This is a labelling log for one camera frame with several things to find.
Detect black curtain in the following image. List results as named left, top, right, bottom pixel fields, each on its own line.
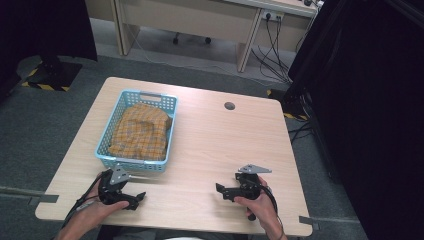
left=0, top=0, right=99, bottom=101
left=288, top=0, right=424, bottom=240

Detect black floor cables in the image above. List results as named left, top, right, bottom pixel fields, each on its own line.
left=288, top=120, right=315, bottom=145

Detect grey tape strip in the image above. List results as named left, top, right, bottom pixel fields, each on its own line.
left=298, top=215, right=361, bottom=232
left=0, top=186, right=60, bottom=206

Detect orange plaid cloth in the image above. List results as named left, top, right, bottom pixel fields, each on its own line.
left=108, top=102, right=174, bottom=162

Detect hand-held gripper cable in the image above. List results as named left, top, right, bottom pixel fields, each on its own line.
left=61, top=169, right=113, bottom=229
left=246, top=178, right=285, bottom=240

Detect right hand-held gripper cable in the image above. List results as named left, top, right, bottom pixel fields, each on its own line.
left=246, top=178, right=285, bottom=240

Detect person's left hand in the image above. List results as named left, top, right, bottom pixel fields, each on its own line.
left=71, top=173, right=130, bottom=228

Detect left hand-held gripper cable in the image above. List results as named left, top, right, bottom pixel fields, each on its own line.
left=61, top=169, right=113, bottom=229

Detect white wall power socket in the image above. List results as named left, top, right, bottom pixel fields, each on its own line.
left=261, top=9, right=285, bottom=22

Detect bundle of black cables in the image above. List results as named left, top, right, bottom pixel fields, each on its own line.
left=249, top=14, right=296, bottom=84

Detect beige office desk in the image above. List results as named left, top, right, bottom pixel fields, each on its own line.
left=84, top=0, right=318, bottom=73

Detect person's right hand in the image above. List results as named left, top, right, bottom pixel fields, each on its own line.
left=233, top=175, right=284, bottom=234

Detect light blue plastic basket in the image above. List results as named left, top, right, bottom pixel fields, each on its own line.
left=94, top=89, right=179, bottom=174

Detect black stand base hazard tape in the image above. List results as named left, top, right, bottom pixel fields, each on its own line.
left=266, top=88, right=309, bottom=122
left=21, top=54, right=83, bottom=93

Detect person's lap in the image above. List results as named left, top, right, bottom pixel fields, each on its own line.
left=96, top=225, right=249, bottom=240

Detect white floor cable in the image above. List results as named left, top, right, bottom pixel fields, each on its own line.
left=128, top=24, right=271, bottom=86

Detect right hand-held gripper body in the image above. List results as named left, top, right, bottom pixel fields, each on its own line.
left=232, top=163, right=273, bottom=201

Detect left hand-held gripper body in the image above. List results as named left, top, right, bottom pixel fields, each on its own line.
left=98, top=167, right=135, bottom=205

